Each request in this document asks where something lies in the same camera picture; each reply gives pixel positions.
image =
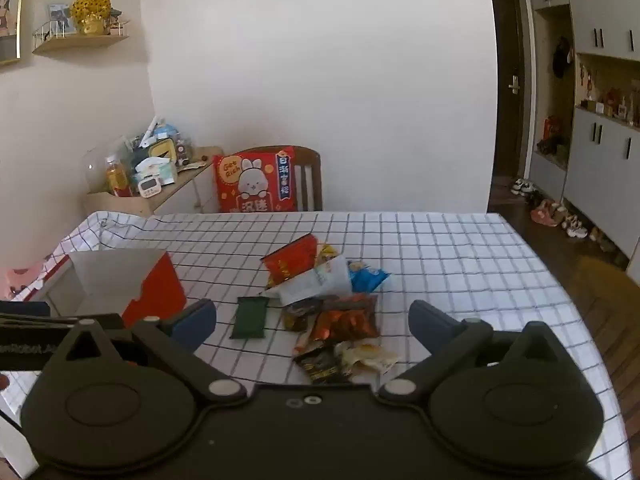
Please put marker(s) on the red bag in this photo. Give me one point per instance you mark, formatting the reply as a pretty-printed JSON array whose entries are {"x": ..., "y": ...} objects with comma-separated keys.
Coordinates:
[{"x": 551, "y": 127}]

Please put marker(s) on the red rabbit cushion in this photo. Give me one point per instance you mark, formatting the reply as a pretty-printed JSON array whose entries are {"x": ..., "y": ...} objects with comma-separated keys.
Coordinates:
[{"x": 255, "y": 180}]

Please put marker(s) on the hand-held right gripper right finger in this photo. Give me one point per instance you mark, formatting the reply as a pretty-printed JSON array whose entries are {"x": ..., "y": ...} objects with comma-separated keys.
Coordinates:
[{"x": 429, "y": 324}]

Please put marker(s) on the wooden side cabinet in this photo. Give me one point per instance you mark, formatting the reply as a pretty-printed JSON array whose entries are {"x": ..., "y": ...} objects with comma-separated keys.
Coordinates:
[{"x": 175, "y": 195}]

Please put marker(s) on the red cardboard box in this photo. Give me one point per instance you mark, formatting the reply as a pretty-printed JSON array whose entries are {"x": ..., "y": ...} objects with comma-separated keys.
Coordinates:
[{"x": 160, "y": 287}]

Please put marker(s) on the pink shoes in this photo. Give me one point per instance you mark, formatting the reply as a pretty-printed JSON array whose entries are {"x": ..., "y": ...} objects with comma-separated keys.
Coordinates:
[{"x": 547, "y": 214}]

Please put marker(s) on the large framed poster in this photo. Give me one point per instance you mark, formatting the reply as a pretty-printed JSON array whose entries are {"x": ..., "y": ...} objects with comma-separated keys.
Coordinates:
[{"x": 7, "y": 15}]

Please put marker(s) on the clear pastry packet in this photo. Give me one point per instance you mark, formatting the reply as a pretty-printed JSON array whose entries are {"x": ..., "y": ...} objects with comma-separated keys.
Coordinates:
[{"x": 365, "y": 352}]

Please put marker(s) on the orange snack packet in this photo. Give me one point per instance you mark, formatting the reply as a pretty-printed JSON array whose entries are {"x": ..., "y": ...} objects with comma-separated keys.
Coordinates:
[{"x": 345, "y": 322}]

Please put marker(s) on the wooden wall shelf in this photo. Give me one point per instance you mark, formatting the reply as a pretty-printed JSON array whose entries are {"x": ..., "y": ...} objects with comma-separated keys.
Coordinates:
[{"x": 80, "y": 44}]

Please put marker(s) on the gold flower ornament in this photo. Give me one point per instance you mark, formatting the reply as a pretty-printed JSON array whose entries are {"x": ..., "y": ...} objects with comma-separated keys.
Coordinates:
[{"x": 91, "y": 7}]

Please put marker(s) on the dark wooden door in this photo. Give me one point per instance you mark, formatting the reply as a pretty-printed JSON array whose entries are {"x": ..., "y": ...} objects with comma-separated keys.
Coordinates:
[{"x": 507, "y": 60}]

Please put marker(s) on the white tube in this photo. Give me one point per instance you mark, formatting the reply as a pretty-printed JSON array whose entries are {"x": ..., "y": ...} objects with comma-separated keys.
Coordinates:
[{"x": 149, "y": 131}]

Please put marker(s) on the blue snack packet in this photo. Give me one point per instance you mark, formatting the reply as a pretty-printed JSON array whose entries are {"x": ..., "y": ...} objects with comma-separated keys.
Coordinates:
[{"x": 367, "y": 277}]

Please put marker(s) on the dark brown snack packet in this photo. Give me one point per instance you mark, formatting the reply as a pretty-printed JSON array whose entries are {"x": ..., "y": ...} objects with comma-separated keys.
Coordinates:
[{"x": 299, "y": 317}]

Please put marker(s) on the white snack packet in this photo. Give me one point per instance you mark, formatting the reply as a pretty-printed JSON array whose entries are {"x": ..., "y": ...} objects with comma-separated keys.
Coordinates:
[{"x": 320, "y": 280}]

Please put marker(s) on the white checked tablecloth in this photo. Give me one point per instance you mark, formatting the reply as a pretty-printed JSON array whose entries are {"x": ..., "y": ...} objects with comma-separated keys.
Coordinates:
[{"x": 450, "y": 270}]

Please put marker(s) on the pink cloth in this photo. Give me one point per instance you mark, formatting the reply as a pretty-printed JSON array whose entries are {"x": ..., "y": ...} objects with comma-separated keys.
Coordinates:
[{"x": 20, "y": 277}]

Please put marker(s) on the orange drink bottle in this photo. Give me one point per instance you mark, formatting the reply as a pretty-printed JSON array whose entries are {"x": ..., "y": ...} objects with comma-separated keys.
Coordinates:
[{"x": 117, "y": 177}]

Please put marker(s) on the green snack packet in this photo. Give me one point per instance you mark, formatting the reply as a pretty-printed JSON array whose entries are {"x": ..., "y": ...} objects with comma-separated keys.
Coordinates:
[{"x": 250, "y": 317}]

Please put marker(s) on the tissue pack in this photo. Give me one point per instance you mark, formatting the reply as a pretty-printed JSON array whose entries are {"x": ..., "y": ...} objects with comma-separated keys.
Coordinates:
[{"x": 157, "y": 167}]

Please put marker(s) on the white kitchen timer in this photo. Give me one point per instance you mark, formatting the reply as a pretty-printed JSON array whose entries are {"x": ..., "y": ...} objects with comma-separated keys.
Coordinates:
[{"x": 148, "y": 186}]

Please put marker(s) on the white sneakers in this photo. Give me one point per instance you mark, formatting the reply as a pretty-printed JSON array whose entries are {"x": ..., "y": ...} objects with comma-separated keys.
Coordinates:
[{"x": 522, "y": 187}]

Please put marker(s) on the standing photo card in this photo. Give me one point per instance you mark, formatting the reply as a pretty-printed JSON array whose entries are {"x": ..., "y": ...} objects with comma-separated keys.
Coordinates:
[{"x": 61, "y": 19}]

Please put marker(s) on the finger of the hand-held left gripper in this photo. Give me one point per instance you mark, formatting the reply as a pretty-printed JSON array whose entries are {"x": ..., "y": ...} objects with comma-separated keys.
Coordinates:
[
  {"x": 22, "y": 308},
  {"x": 40, "y": 322}
]

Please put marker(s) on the black snack packet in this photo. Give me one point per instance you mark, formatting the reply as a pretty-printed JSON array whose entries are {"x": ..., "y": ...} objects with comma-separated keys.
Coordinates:
[{"x": 320, "y": 365}]

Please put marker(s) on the white shoes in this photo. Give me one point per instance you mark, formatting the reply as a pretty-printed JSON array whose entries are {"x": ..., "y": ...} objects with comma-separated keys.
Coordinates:
[{"x": 576, "y": 227}]

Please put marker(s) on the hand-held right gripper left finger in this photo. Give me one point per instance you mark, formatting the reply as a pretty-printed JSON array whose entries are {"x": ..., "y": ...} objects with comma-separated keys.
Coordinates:
[{"x": 196, "y": 318}]

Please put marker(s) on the wooden chair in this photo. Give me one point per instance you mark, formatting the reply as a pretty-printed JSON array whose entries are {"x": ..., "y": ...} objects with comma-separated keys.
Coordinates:
[{"x": 309, "y": 180}]

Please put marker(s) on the grey wardrobe cabinet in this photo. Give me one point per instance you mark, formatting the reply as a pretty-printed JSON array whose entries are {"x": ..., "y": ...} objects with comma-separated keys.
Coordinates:
[{"x": 600, "y": 160}]

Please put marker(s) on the red snack packet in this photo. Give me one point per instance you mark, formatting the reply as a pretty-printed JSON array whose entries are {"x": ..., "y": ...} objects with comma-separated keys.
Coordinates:
[{"x": 290, "y": 260}]

